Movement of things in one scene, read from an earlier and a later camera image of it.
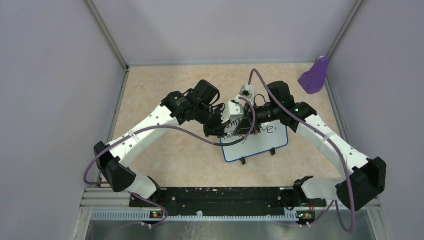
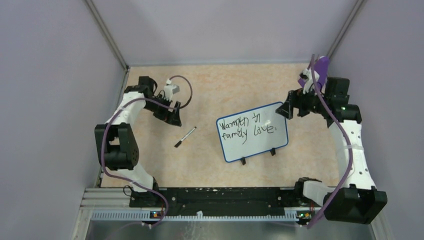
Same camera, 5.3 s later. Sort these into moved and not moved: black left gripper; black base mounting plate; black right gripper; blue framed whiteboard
Moved: black left gripper; black right gripper
Not moved: blue framed whiteboard; black base mounting plate
